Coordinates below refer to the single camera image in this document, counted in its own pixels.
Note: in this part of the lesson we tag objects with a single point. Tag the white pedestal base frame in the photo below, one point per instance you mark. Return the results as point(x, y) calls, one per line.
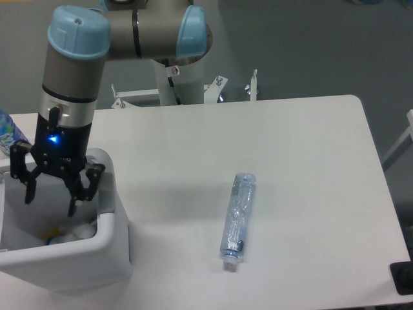
point(213, 93)

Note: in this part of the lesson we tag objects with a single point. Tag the yellow trash inside can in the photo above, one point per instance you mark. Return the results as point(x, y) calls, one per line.
point(54, 236)

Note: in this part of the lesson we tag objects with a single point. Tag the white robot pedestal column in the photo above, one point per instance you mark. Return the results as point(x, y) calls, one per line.
point(180, 81)

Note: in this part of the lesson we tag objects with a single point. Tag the black clamp at table edge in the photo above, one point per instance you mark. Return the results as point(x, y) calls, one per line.
point(402, 277)

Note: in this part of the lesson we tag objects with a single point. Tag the blue labelled water bottle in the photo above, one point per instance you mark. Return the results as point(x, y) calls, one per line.
point(10, 133)

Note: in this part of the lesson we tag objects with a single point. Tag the white frame at right edge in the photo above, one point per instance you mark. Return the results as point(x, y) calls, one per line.
point(399, 146)

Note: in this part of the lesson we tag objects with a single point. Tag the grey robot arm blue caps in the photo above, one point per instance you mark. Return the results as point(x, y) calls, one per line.
point(80, 42)

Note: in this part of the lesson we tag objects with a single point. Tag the white plastic trash can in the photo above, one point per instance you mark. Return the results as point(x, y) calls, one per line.
point(42, 245)

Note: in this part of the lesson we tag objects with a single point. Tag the crushed clear plastic bottle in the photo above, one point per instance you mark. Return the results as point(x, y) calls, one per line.
point(233, 242)

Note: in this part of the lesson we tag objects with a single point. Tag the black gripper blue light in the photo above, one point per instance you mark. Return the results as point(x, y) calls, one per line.
point(60, 152)

